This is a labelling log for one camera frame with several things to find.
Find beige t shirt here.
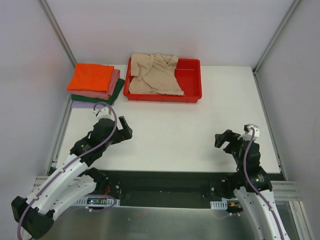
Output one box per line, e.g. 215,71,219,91
129,53,184,96

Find red plastic tray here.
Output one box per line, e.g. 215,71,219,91
123,58,202,104

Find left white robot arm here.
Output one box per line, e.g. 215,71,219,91
11,116,133,240

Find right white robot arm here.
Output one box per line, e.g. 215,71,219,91
214,124,290,240

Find folded green t shirt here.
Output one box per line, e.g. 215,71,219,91
71,78,125,105

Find folded pink t shirt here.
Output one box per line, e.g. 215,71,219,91
66,69,121,100

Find folded lavender t shirt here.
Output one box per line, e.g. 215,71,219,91
71,100,109,110

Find folded orange t shirt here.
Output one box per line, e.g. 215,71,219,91
66,63,115,92

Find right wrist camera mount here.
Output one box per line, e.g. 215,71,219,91
237,123,260,141

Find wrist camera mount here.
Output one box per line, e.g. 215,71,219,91
237,123,260,141
92,107,112,121

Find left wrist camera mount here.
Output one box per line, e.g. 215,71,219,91
92,107,112,121

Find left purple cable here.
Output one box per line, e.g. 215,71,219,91
16,101,118,238

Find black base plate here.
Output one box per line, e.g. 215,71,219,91
103,170,228,209

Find right white cable duct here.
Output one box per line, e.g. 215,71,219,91
210,200,228,210

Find white cable duct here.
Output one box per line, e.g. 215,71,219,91
210,200,228,210
72,196,120,208

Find left white cable duct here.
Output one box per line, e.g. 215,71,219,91
72,196,120,208

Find left aluminium frame post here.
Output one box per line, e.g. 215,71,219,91
38,0,77,67

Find aluminium frame post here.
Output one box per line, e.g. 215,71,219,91
38,0,77,67
251,0,301,75

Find right aluminium frame post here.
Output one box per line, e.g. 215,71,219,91
251,0,301,75

